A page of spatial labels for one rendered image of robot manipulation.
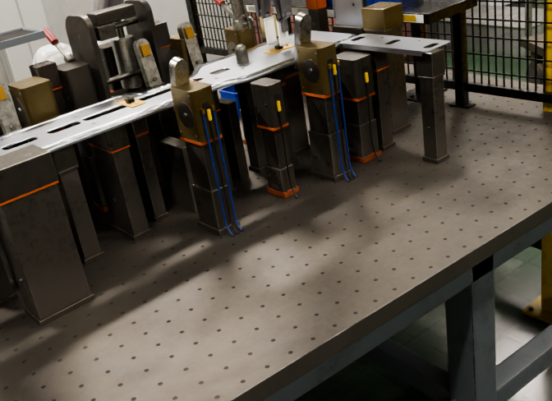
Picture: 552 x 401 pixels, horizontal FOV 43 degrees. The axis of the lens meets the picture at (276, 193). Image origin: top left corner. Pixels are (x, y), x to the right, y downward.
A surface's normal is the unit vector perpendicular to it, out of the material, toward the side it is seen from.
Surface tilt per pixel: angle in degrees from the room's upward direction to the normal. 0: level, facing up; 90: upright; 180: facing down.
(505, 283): 0
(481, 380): 90
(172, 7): 90
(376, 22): 90
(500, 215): 0
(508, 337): 0
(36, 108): 90
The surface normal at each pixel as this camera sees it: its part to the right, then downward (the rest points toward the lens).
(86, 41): -0.74, 0.38
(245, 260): -0.14, -0.90
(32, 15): 0.60, 0.26
